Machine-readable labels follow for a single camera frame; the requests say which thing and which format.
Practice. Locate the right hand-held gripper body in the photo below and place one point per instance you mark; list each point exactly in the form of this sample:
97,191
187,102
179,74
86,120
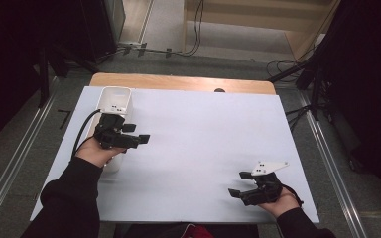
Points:
266,191

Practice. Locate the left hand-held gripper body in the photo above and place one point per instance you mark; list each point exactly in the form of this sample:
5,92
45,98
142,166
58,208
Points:
112,135

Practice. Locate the tall white container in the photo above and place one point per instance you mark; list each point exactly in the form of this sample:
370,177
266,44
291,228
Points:
114,165

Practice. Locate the person's right hand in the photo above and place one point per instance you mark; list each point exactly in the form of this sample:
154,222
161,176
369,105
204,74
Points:
281,206

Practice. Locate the person's left hand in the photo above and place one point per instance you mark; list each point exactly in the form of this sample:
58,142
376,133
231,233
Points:
94,153

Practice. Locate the white board sheet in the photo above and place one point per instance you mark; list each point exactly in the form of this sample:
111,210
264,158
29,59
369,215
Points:
205,148

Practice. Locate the wooden table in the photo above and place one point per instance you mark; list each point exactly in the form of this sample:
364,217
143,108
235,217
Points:
178,82

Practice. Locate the black cabinet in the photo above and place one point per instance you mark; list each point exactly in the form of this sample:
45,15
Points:
102,26

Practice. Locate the black metal stand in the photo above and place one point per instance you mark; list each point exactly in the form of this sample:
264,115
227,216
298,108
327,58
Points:
311,79

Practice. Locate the dark curtain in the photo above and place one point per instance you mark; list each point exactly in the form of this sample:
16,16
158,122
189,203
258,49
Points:
20,59
370,82

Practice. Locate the metal floor rail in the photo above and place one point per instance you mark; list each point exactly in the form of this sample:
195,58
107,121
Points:
16,155
334,172

